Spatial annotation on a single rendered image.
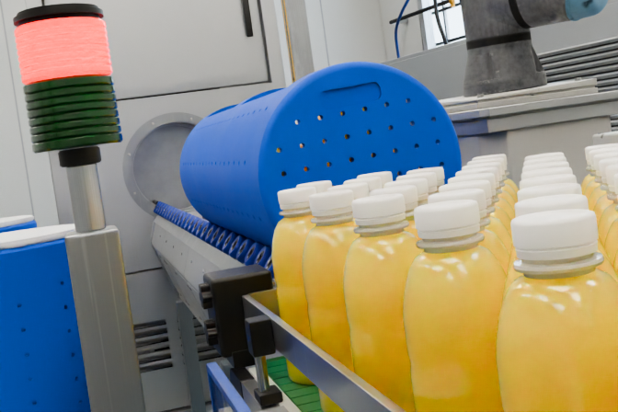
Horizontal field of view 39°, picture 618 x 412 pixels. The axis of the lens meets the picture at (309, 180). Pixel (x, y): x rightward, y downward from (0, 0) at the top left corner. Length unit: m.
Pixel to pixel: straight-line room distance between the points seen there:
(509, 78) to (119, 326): 1.06
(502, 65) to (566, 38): 1.56
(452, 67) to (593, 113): 2.19
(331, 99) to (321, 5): 5.62
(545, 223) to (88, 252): 0.35
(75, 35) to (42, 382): 1.03
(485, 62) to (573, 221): 1.19
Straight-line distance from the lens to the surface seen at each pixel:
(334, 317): 0.75
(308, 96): 1.13
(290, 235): 0.86
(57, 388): 1.60
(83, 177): 0.64
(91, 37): 0.63
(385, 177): 0.96
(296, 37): 2.60
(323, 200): 0.75
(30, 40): 0.63
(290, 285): 0.86
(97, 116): 0.63
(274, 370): 0.96
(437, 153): 1.18
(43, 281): 1.57
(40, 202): 6.12
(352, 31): 6.82
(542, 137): 1.51
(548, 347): 0.40
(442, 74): 3.79
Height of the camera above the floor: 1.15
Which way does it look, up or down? 3 degrees down
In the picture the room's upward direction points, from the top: 8 degrees counter-clockwise
